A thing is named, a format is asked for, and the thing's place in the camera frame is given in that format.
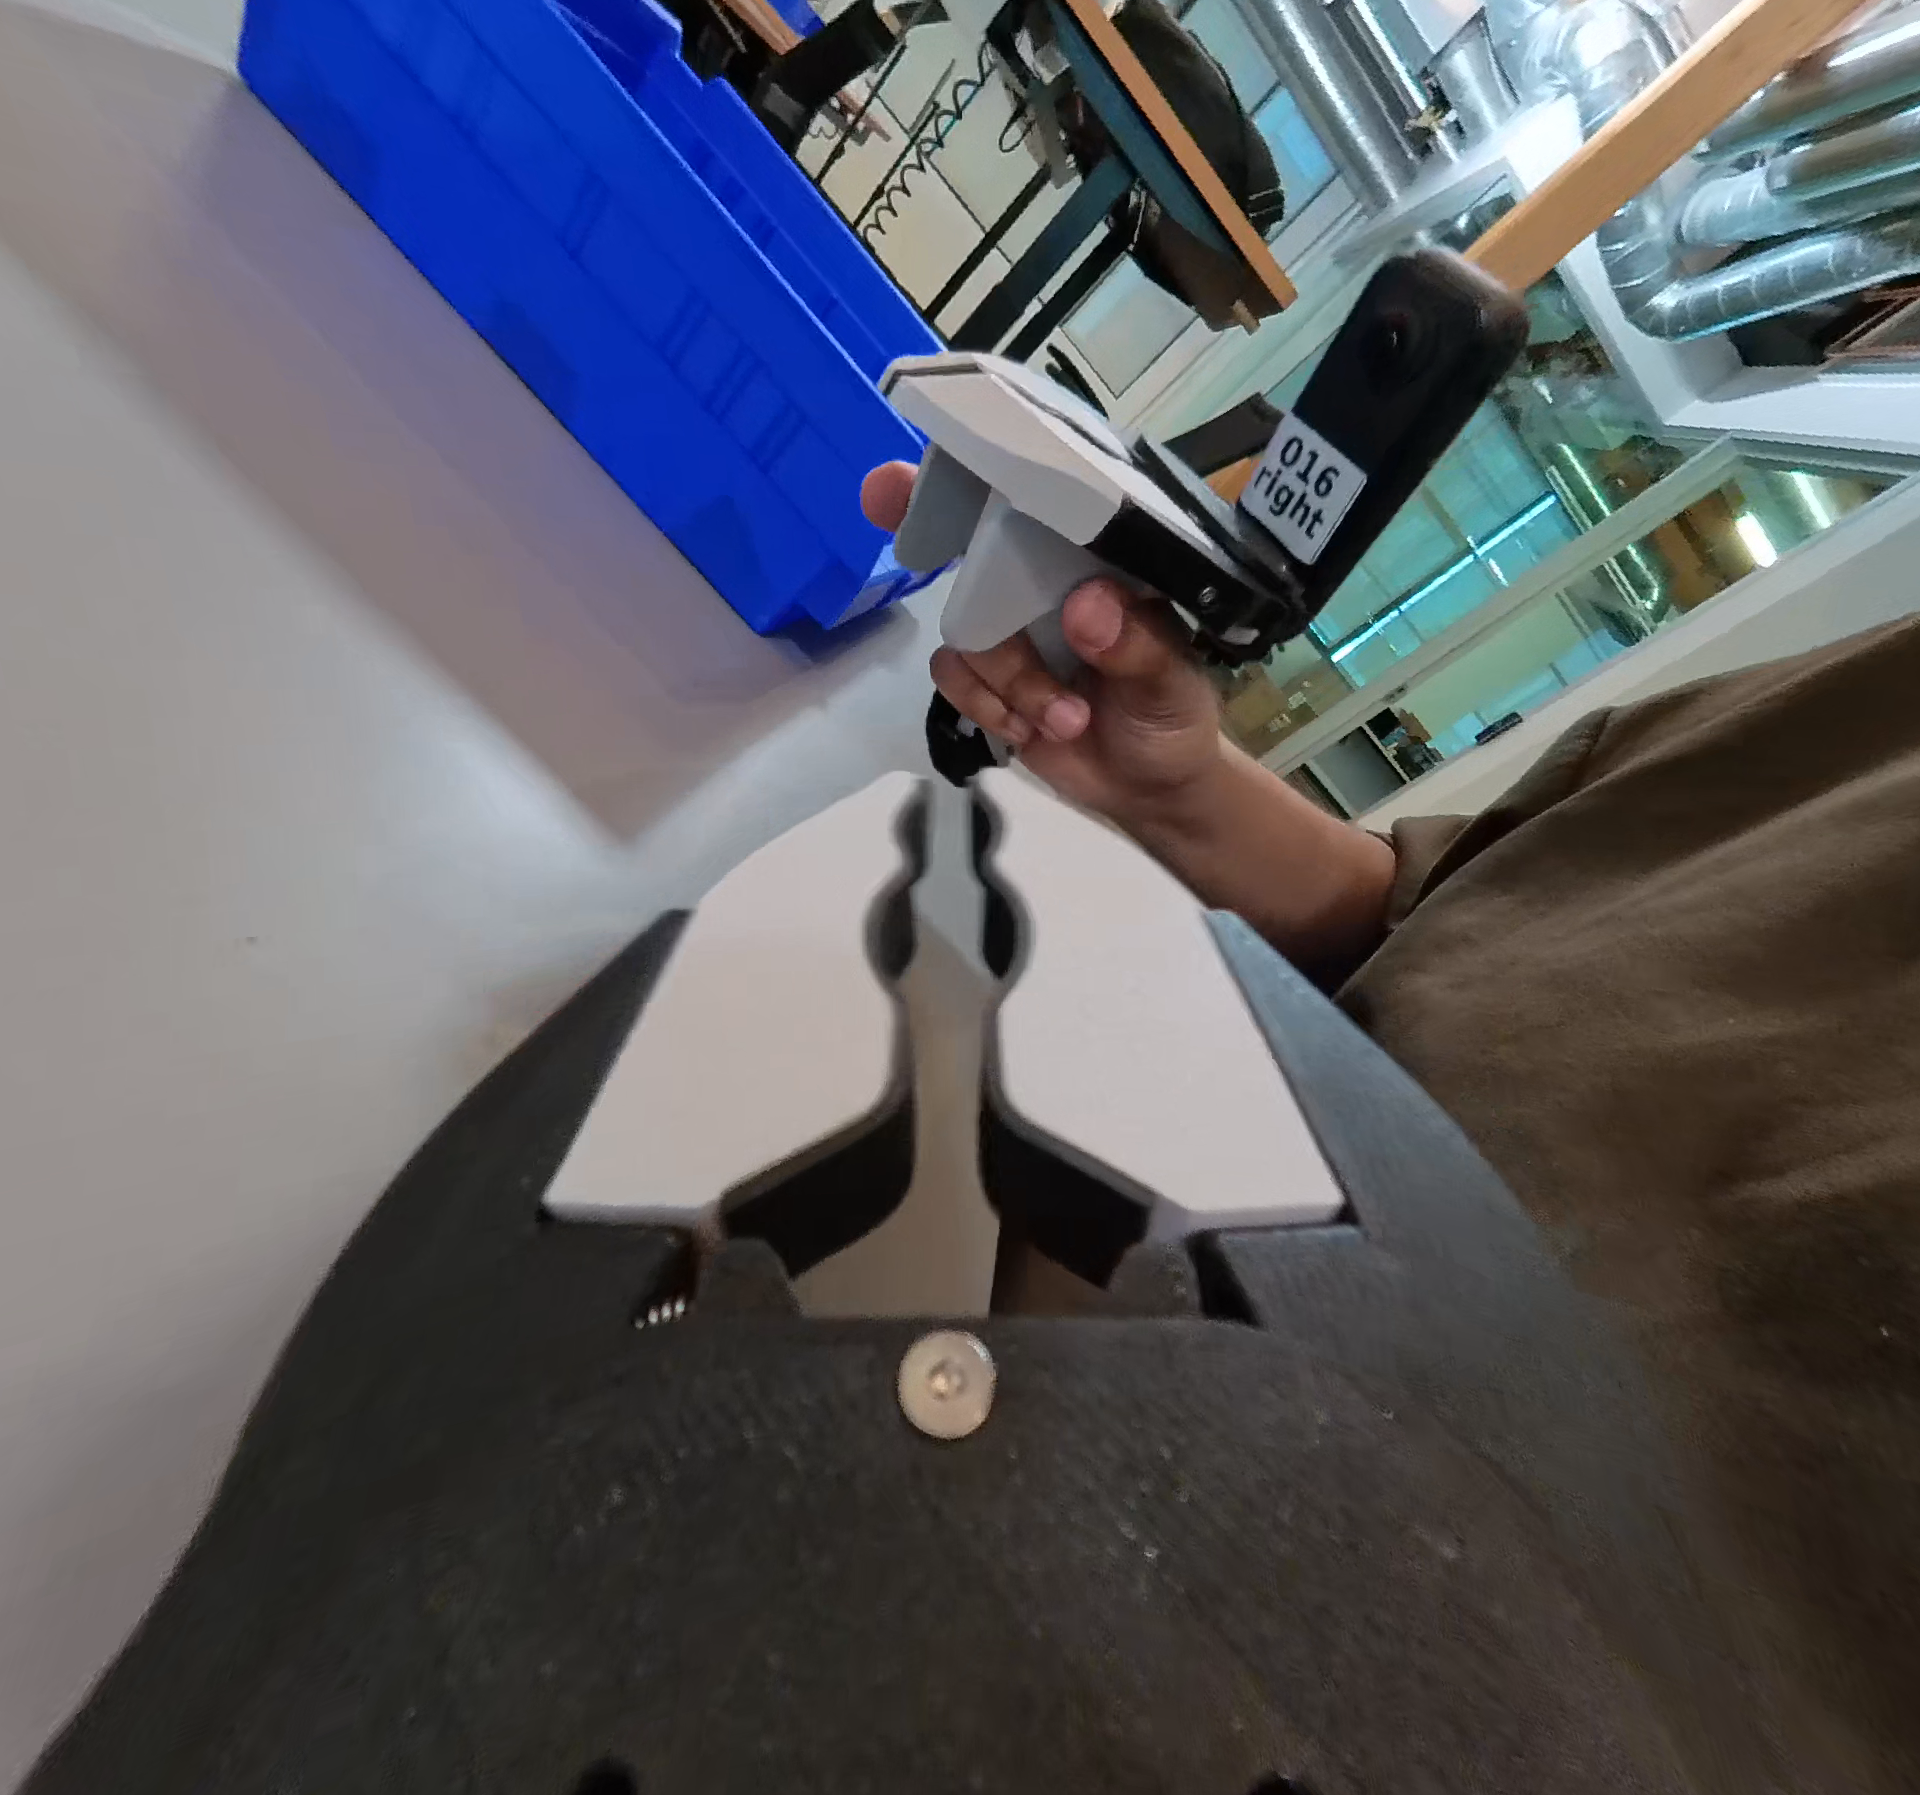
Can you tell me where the person's dark clothing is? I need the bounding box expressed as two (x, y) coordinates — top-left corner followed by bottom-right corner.
(998, 611), (1920, 1795)

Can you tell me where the silver elbow air duct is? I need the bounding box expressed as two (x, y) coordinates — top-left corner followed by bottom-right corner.
(1598, 176), (1920, 343)

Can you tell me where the person's right hand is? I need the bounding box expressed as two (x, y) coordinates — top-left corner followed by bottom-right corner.
(859, 460), (1247, 814)

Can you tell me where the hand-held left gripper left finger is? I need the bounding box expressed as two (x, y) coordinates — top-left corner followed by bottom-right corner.
(543, 773), (934, 1277)

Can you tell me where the person's right forearm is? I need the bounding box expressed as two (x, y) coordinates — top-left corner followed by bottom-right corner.
(1155, 746), (1404, 994)

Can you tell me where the black bag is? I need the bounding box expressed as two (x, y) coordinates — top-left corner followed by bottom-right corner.
(1107, 0), (1289, 312)

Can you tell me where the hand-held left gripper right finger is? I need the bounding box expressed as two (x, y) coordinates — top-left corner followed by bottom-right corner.
(964, 773), (1346, 1291)

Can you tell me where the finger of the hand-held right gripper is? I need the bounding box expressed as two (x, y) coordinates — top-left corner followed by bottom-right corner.
(882, 352), (1116, 578)
(906, 384), (1138, 662)

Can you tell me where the blue plastic bin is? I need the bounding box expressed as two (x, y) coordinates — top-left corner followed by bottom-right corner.
(238, 0), (948, 641)

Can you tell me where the wooden top table black base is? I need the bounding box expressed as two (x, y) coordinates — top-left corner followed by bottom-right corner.
(946, 0), (1298, 360)

